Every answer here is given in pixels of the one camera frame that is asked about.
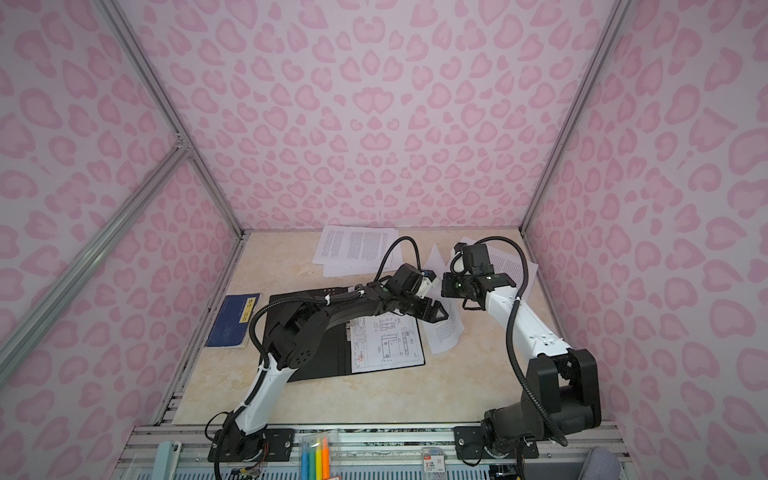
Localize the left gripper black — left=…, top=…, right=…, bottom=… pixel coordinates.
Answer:
left=399, top=293, right=452, bottom=323

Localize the technical drawing sheet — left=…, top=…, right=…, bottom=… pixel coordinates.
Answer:
left=349, top=313, right=426, bottom=374

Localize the orange and black folder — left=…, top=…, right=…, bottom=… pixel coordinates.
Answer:
left=263, top=286, right=428, bottom=383

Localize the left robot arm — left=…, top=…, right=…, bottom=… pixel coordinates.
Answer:
left=208, top=281, right=449, bottom=463

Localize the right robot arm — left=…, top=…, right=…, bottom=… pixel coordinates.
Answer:
left=441, top=272, right=602, bottom=462

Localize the box of coloured markers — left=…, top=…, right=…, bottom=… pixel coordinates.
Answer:
left=299, top=431, right=335, bottom=480

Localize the blue paperback book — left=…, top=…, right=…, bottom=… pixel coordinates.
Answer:
left=205, top=293, right=260, bottom=348

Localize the grey cloth at corner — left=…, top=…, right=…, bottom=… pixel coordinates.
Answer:
left=577, top=447, right=622, bottom=480

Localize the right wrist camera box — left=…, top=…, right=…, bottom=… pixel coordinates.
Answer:
left=449, top=242, right=495, bottom=276

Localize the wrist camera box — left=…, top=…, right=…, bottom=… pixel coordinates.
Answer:
left=386, top=264, right=438, bottom=298
left=449, top=242, right=495, bottom=276

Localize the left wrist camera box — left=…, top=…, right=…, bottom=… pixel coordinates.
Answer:
left=386, top=264, right=438, bottom=298

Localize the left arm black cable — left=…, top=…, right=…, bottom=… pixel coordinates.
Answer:
left=373, top=235, right=422, bottom=284

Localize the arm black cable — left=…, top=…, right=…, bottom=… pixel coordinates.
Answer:
left=373, top=235, right=422, bottom=284
left=449, top=235, right=568, bottom=448

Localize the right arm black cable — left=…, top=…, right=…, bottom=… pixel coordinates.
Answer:
left=449, top=235, right=568, bottom=448

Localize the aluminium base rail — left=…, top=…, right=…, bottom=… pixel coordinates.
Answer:
left=111, top=421, right=639, bottom=479

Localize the aluminium diagonal frame bar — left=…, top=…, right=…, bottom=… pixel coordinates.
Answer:
left=1, top=143, right=188, bottom=385

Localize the light green tool handle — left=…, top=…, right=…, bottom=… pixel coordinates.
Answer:
left=150, top=441, right=182, bottom=480

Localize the aluminium frame corner post right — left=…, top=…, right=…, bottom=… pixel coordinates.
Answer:
left=519, top=0, right=636, bottom=238

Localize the aluminium frame corner post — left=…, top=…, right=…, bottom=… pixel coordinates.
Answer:
left=93, top=0, right=245, bottom=239
left=519, top=0, right=636, bottom=238

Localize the aluminium frame corner post left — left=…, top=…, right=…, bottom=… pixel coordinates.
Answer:
left=93, top=0, right=245, bottom=239

